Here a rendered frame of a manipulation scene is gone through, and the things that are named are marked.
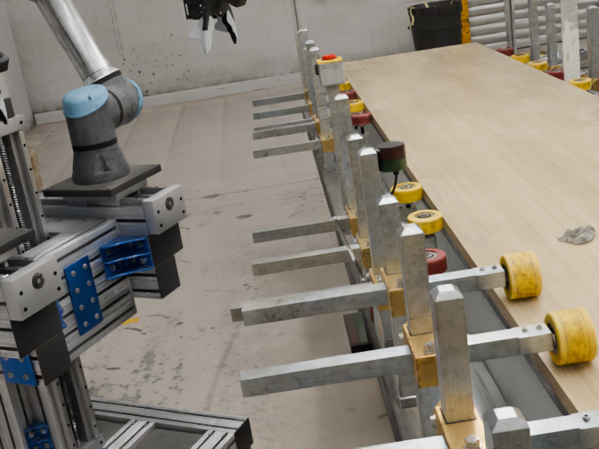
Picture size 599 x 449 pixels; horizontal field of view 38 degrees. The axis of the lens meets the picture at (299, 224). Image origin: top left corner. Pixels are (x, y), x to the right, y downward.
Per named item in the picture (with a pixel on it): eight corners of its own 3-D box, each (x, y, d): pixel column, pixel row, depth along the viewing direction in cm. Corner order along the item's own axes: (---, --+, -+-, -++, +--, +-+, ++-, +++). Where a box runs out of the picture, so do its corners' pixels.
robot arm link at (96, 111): (61, 147, 221) (49, 95, 217) (89, 134, 233) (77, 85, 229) (102, 144, 217) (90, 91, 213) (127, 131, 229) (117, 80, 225)
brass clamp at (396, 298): (389, 318, 149) (385, 291, 147) (378, 288, 161) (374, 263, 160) (424, 313, 149) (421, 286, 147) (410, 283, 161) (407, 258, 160)
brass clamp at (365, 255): (361, 269, 199) (358, 248, 198) (355, 249, 212) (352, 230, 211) (388, 265, 199) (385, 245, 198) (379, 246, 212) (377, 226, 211)
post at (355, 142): (372, 327, 212) (347, 136, 197) (370, 321, 215) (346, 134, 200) (386, 324, 212) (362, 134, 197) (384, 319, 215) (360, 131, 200)
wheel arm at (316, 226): (254, 247, 226) (251, 232, 225) (254, 242, 230) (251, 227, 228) (418, 221, 226) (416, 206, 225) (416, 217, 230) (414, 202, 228)
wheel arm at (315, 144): (254, 161, 322) (252, 150, 320) (254, 159, 325) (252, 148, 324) (370, 143, 322) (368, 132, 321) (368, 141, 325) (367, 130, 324)
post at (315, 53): (327, 175, 329) (309, 48, 314) (326, 172, 332) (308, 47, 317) (336, 173, 329) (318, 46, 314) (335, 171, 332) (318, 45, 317)
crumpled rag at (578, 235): (577, 247, 171) (577, 236, 170) (552, 239, 177) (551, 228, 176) (609, 234, 175) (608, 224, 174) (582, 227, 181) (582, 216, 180)
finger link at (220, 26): (223, 36, 229) (208, 11, 222) (242, 35, 226) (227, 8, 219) (219, 45, 227) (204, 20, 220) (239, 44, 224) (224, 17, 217)
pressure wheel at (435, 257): (415, 314, 177) (410, 262, 174) (409, 298, 185) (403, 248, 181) (455, 308, 177) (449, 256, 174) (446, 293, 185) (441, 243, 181)
